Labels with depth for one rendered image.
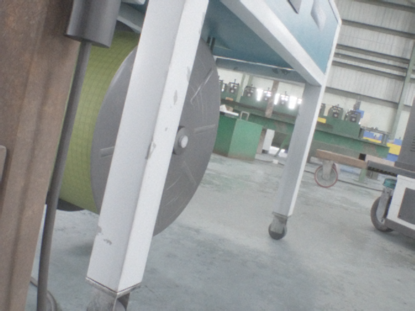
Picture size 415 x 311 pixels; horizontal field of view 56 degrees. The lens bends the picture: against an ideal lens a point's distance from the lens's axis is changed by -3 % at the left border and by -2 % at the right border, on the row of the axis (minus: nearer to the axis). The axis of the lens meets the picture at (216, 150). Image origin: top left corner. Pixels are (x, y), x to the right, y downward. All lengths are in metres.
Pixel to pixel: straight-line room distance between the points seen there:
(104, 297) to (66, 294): 0.16
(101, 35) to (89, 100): 0.39
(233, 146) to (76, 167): 3.37
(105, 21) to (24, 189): 0.15
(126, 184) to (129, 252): 0.09
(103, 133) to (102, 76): 0.11
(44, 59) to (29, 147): 0.07
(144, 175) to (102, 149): 0.20
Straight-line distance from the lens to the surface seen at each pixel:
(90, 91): 0.72
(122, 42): 0.78
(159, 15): 0.51
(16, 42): 0.34
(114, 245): 0.53
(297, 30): 0.94
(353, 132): 7.34
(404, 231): 1.87
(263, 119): 5.48
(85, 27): 0.32
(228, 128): 4.05
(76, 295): 0.71
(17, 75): 0.34
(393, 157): 12.05
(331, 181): 3.49
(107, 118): 0.67
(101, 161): 0.69
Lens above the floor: 0.33
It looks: 4 degrees down
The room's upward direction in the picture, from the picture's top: 14 degrees clockwise
